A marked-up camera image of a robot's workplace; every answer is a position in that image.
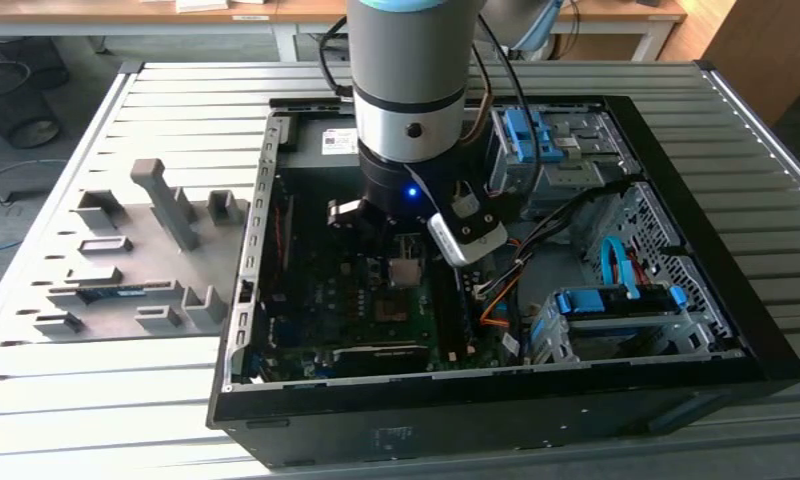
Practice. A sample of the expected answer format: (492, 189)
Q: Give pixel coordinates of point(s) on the grey parts rack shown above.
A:
(153, 260)

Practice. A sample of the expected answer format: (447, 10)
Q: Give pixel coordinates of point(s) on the black PC case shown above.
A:
(440, 430)

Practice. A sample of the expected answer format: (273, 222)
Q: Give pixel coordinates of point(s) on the black RAM slot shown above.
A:
(448, 310)
(464, 315)

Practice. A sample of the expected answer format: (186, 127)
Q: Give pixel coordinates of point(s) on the wooden cabinet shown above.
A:
(760, 50)

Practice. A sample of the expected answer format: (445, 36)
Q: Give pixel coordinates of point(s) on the blue drive bay bracket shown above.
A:
(523, 140)

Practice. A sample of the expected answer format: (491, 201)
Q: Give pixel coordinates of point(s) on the small grey camera box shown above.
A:
(343, 215)

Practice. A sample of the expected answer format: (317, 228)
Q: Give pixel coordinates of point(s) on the grey power supply unit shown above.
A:
(313, 190)

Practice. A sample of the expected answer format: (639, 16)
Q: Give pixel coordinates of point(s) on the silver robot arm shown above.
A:
(407, 75)

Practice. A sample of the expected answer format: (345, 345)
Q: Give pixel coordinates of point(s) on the silver CPU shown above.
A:
(404, 274)

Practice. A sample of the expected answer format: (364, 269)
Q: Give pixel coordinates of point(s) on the low metal disk bay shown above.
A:
(640, 325)

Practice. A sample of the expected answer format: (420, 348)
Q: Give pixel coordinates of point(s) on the blue RAM stick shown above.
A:
(116, 292)

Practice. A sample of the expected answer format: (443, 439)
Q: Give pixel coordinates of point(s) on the white paper box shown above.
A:
(200, 5)

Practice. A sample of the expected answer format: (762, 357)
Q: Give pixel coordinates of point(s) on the tall metal drive cage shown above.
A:
(573, 185)

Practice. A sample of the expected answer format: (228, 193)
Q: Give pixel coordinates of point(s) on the black waste bin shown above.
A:
(20, 115)

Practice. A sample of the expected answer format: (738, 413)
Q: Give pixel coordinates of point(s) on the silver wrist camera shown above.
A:
(467, 245)

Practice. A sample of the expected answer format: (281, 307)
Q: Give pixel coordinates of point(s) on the black graphics card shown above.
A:
(380, 357)

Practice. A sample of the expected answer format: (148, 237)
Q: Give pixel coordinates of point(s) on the wooden desk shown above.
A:
(106, 17)

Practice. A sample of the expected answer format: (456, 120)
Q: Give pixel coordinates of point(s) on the blue disk carrier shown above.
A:
(580, 302)

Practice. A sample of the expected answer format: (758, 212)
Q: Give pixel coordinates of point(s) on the green motherboard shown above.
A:
(333, 300)

